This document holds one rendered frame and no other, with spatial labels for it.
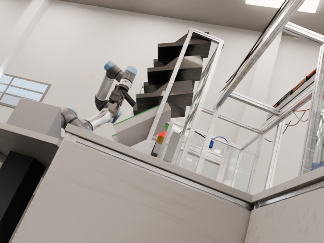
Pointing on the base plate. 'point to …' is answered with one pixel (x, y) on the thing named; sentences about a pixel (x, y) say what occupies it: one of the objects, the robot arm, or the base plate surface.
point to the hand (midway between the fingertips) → (114, 116)
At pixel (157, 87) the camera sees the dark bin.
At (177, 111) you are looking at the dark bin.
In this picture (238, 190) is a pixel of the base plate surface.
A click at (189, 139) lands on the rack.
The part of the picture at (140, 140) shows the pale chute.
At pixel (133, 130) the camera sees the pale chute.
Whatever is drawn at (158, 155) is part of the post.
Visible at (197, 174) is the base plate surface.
